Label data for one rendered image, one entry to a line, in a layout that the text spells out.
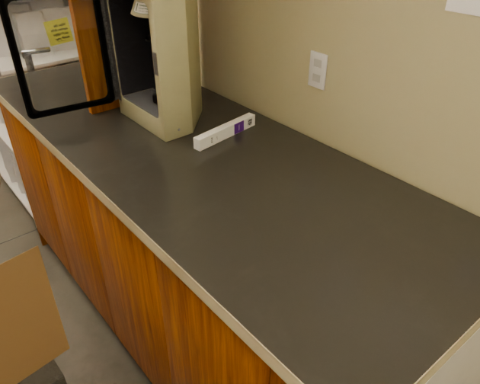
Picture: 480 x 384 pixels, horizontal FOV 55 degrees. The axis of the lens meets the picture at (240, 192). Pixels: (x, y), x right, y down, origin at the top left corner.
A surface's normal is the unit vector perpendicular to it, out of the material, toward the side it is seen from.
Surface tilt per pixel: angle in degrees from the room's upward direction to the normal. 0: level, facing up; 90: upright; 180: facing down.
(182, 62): 90
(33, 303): 90
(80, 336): 0
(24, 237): 0
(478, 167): 90
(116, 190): 0
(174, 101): 90
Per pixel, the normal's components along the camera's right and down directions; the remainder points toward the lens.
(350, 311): 0.00, -0.84
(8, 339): 0.73, 0.37
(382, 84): -0.77, 0.35
